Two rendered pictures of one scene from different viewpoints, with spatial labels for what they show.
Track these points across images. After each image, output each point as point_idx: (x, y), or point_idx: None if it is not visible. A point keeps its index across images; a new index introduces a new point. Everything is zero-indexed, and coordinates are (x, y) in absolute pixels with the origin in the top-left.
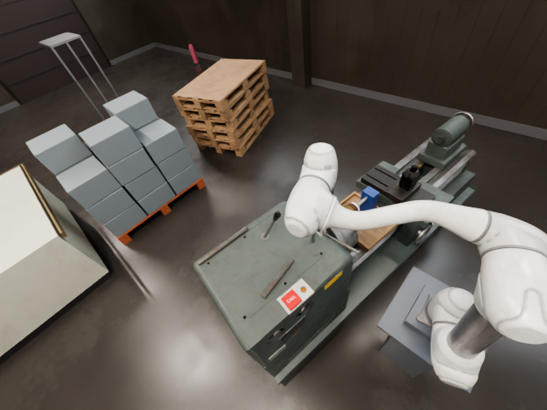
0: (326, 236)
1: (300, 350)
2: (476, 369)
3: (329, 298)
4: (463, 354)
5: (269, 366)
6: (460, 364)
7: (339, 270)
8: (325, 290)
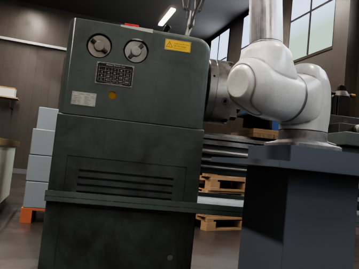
0: (191, 18)
1: (102, 188)
2: (266, 52)
3: (168, 86)
4: (252, 32)
5: (63, 118)
6: (249, 47)
7: (187, 38)
8: (165, 52)
